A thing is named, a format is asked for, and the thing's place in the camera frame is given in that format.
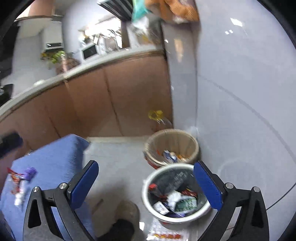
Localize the white water heater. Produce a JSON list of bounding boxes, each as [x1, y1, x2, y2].
[[43, 22, 64, 51]]

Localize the teal bag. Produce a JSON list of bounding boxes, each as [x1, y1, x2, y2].
[[131, 0, 151, 22]]

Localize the white microwave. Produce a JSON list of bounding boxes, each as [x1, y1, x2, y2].
[[80, 44, 100, 61]]

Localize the white black torn carton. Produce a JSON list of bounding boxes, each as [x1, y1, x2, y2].
[[153, 201, 170, 215]]

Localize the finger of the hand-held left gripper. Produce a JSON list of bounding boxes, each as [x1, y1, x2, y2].
[[0, 132, 23, 159]]

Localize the cooking oil bottle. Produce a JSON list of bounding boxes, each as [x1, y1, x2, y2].
[[148, 110, 173, 131]]

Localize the dark shoe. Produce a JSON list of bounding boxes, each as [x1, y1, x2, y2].
[[97, 219, 135, 241]]

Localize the red snack wrapper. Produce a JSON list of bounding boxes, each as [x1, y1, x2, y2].
[[149, 184, 167, 198], [8, 168, 26, 194]]

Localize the green milk carton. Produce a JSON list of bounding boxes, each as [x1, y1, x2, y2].
[[174, 197, 198, 212]]

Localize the steel faucet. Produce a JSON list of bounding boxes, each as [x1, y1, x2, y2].
[[105, 29, 121, 50]]

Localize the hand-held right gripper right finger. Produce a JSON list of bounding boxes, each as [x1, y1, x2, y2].
[[193, 161, 270, 241]]

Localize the beige waste bin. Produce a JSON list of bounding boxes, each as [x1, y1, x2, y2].
[[144, 129, 200, 169]]

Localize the purple plastic bag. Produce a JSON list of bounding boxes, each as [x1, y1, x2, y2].
[[166, 210, 185, 218], [24, 167, 37, 182]]

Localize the black dish rack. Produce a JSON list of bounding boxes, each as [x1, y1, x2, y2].
[[97, 0, 134, 21]]

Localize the clear plastic bag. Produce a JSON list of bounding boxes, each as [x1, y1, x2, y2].
[[166, 191, 183, 205]]

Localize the white plastic bag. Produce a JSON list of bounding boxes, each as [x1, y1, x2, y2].
[[133, 17, 151, 30]]

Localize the blue towel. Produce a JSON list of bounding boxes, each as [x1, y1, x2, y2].
[[0, 134, 97, 241]]

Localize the green leafy vegetables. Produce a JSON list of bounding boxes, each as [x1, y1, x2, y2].
[[41, 50, 65, 64]]

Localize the blue white packet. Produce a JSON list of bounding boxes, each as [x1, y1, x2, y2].
[[163, 150, 178, 163]]

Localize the floral orange apron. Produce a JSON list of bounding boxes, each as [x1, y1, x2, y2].
[[148, 0, 200, 24]]

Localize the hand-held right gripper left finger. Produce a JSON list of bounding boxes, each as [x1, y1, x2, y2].
[[23, 160, 99, 241]]

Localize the black range hood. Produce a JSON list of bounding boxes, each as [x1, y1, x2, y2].
[[0, 21, 19, 77]]

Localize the white waste bin black liner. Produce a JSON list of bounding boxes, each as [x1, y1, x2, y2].
[[142, 163, 213, 225]]

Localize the brown cooker pot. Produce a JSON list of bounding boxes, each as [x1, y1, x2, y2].
[[57, 58, 80, 73]]

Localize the brown upper cabinet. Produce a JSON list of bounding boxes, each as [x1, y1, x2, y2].
[[14, 0, 65, 22]]

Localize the black wok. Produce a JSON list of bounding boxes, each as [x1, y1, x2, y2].
[[0, 83, 14, 105]]

